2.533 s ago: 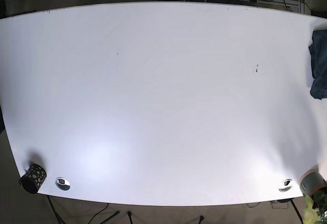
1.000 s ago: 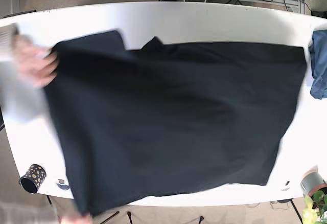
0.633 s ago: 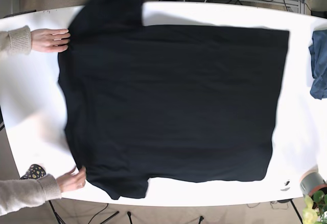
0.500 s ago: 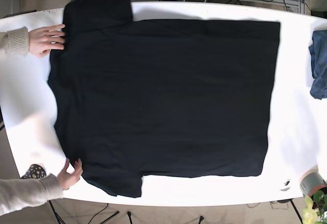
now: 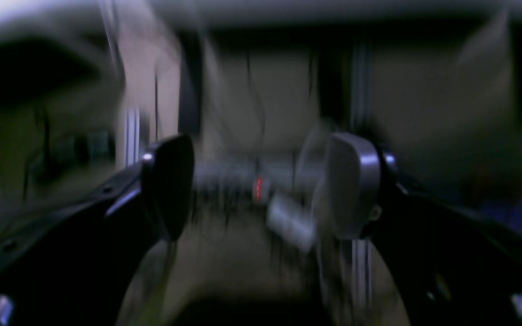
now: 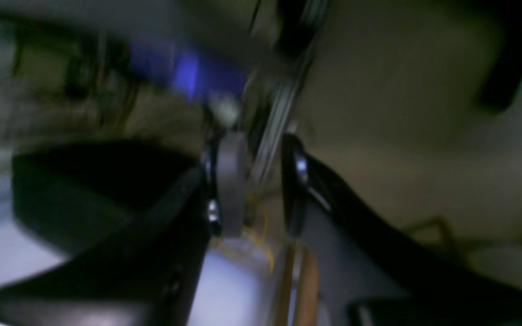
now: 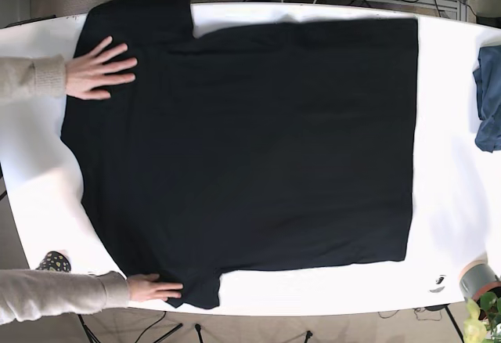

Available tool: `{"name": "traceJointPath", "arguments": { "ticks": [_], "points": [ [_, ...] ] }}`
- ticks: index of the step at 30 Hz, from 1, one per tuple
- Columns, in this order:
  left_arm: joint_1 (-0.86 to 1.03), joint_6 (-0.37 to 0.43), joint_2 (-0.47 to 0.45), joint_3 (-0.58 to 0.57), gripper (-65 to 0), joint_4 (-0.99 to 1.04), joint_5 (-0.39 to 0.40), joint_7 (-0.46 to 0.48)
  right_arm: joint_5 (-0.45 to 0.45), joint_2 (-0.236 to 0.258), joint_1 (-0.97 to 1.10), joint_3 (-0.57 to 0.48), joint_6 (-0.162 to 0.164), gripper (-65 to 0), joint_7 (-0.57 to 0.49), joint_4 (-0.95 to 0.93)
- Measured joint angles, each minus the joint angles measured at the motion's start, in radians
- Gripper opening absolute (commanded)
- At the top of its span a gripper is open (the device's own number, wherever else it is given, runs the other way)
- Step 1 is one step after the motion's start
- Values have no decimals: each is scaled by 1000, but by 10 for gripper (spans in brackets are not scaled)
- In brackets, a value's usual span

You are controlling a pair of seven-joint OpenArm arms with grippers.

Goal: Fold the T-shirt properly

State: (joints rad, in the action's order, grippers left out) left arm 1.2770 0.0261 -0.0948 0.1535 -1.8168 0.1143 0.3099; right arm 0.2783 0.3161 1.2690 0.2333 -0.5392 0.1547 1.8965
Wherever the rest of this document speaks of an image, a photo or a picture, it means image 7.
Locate black gold-dotted cup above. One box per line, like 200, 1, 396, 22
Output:
36, 251, 72, 273

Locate second beige sleeve forearm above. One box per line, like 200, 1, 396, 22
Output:
1, 269, 130, 325

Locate person's bare hand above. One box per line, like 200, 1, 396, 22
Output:
65, 36, 138, 100

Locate right silver table grommet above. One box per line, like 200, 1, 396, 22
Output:
426, 274, 449, 294

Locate person's second hand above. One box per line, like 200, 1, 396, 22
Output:
126, 274, 183, 302

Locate green potted plant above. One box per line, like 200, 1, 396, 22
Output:
463, 291, 501, 343

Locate grey flower pot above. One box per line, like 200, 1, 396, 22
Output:
460, 260, 501, 301

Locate beige sweater sleeve forearm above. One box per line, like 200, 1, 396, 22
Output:
0, 55, 66, 106

